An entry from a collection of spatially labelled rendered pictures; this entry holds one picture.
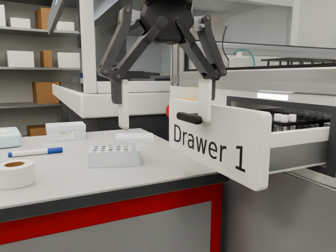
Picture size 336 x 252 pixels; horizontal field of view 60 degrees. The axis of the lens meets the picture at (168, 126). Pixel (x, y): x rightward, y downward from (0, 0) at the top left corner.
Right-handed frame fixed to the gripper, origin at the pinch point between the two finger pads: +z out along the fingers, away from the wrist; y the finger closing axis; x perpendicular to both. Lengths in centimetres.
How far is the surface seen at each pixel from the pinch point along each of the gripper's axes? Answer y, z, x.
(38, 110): -13, 43, 421
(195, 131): 8.6, 3.9, 6.0
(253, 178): 8.6, 7.7, -10.2
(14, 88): -43, 10, 418
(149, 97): 29, 3, 83
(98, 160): -5.5, 13.3, 27.3
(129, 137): 9, 14, 50
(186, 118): 5.0, 0.7, 2.7
